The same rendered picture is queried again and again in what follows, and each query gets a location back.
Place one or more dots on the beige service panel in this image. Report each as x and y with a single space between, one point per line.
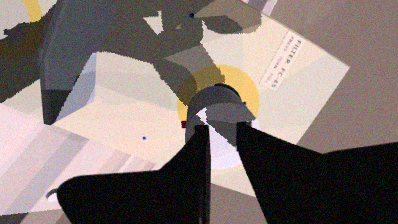
157 54

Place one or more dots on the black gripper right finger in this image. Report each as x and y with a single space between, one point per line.
296 185

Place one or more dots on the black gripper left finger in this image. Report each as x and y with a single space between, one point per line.
178 193

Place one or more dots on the white cylinder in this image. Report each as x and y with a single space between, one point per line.
220 109

